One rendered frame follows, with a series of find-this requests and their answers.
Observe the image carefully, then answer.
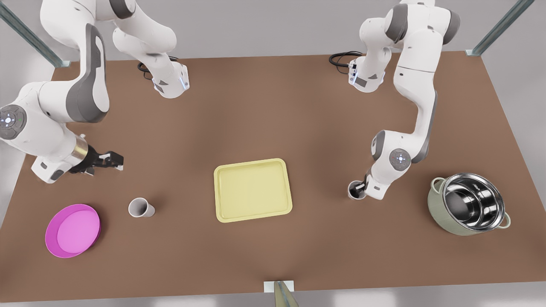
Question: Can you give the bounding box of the silver frame post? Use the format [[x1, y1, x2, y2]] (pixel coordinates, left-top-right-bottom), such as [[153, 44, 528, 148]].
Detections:
[[465, 0, 535, 57], [0, 3, 71, 69], [263, 280, 300, 307]]

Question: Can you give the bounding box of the magenta round plate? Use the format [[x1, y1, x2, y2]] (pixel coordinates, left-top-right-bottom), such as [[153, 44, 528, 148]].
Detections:
[[45, 203, 102, 259]]

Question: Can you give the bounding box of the white IKEA cup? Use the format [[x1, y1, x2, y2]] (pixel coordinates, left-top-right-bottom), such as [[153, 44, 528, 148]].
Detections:
[[347, 180, 367, 201], [128, 197, 156, 218]]

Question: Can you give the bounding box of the green pot with steel inside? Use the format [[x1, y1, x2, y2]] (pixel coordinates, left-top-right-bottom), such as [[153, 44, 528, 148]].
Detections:
[[427, 172, 511, 237]]

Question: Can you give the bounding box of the pale yellow rectangular tray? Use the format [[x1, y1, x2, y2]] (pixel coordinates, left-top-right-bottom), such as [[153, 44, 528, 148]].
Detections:
[[213, 158, 293, 223]]

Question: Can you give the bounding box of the black cable loop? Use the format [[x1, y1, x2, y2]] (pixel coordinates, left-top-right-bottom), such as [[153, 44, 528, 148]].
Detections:
[[137, 55, 180, 82], [328, 51, 364, 78]]

